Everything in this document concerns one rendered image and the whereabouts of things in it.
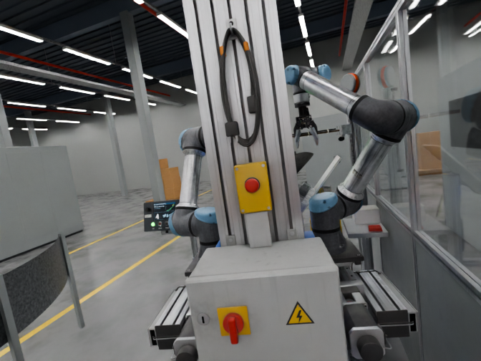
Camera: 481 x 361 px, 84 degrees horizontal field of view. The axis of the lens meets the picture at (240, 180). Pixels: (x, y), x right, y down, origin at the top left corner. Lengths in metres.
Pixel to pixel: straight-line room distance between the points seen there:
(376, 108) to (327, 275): 0.58
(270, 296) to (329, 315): 0.13
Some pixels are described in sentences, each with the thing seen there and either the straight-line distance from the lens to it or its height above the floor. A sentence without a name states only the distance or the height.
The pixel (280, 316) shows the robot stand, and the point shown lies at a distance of 0.67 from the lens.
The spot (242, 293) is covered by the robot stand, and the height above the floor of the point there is 1.19.
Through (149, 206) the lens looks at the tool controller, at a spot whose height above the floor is 1.23.
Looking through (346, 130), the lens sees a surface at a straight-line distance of 2.22.
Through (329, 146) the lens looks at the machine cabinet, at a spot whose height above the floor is 1.27.
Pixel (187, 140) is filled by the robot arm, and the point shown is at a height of 1.59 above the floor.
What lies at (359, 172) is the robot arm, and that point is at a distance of 1.17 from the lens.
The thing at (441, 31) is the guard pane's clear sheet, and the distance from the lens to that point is 1.18.
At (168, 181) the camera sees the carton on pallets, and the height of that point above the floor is 0.76.
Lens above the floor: 1.50
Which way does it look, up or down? 6 degrees down
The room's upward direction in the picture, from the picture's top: 8 degrees counter-clockwise
